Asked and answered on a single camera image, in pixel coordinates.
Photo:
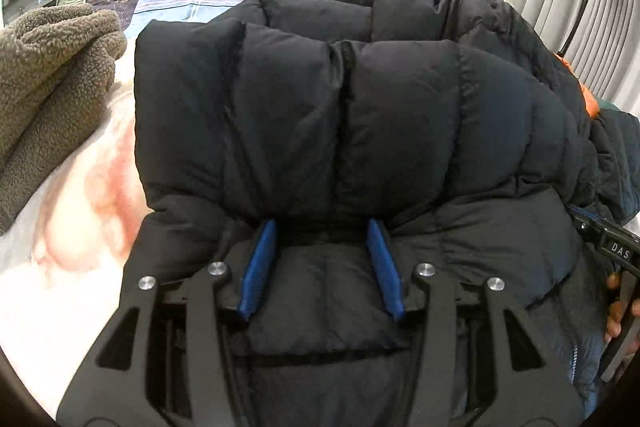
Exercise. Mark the person's right hand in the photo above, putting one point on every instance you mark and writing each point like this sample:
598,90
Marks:
616,322

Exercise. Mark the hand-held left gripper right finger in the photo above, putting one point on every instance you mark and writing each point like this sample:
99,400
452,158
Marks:
385,267

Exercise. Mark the black puffer jacket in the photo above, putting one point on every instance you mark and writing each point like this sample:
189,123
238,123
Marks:
380,117

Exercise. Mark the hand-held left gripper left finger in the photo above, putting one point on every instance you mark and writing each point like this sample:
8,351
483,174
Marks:
260,267

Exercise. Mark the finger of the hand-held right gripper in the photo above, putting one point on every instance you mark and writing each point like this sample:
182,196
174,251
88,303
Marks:
582,222

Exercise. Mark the brown fleece garment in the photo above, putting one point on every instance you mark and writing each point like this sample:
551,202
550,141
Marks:
50,97

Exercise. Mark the orange puffer jacket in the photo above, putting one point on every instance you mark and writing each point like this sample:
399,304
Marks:
590,102

